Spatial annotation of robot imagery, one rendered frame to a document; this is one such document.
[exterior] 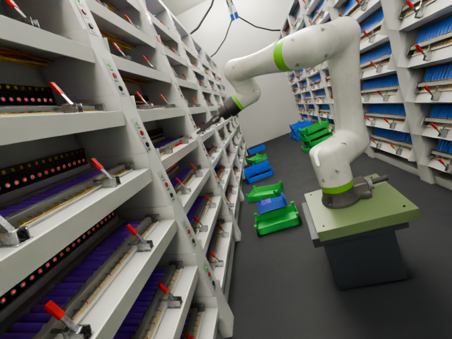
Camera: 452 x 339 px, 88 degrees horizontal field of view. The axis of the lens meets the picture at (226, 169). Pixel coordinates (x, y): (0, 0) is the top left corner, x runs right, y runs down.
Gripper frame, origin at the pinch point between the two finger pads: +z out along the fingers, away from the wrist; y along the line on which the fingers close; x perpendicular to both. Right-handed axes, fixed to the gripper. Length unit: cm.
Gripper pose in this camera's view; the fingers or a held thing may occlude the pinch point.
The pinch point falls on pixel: (197, 133)
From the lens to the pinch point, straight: 129.6
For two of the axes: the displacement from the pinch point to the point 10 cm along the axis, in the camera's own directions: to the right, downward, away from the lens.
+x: -5.9, -7.9, -1.5
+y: 1.1, -2.6, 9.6
